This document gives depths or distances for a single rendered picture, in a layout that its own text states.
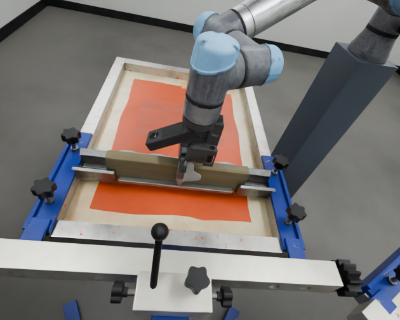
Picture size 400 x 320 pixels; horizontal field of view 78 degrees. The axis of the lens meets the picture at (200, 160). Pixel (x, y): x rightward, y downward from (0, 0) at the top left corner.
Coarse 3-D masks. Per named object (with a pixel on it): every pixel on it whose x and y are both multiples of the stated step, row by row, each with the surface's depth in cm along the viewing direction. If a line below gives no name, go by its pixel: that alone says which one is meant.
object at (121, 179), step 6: (120, 180) 62; (126, 180) 62; (132, 180) 62; (138, 180) 63; (144, 180) 63; (150, 180) 63; (156, 180) 64; (162, 186) 64; (168, 186) 64; (174, 186) 64; (180, 186) 64; (186, 186) 64; (192, 186) 65; (198, 186) 65; (204, 186) 65; (210, 186) 66; (222, 192) 66; (228, 192) 66
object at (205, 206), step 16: (224, 112) 96; (224, 128) 89; (224, 144) 84; (224, 160) 79; (240, 160) 80; (192, 192) 68; (208, 192) 69; (176, 208) 64; (192, 208) 65; (208, 208) 66; (224, 208) 66; (240, 208) 67
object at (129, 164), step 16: (112, 160) 58; (128, 160) 58; (144, 160) 59; (160, 160) 60; (176, 160) 61; (128, 176) 63; (144, 176) 63; (160, 176) 63; (176, 176) 63; (208, 176) 63; (224, 176) 63; (240, 176) 63
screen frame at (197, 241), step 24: (120, 72) 96; (144, 72) 104; (168, 72) 104; (96, 120) 75; (264, 144) 82; (72, 192) 60; (48, 240) 52; (72, 240) 52; (96, 240) 52; (120, 240) 52; (144, 240) 53; (168, 240) 54; (192, 240) 55; (216, 240) 56; (240, 240) 57; (264, 240) 58
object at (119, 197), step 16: (144, 80) 101; (144, 96) 94; (160, 96) 96; (176, 96) 97; (128, 112) 86; (128, 128) 80; (128, 144) 76; (144, 144) 77; (176, 144) 79; (96, 192) 63; (112, 192) 64; (128, 192) 64; (144, 192) 65; (160, 192) 66; (176, 192) 67; (96, 208) 60; (112, 208) 61; (128, 208) 61; (144, 208) 62; (160, 208) 63
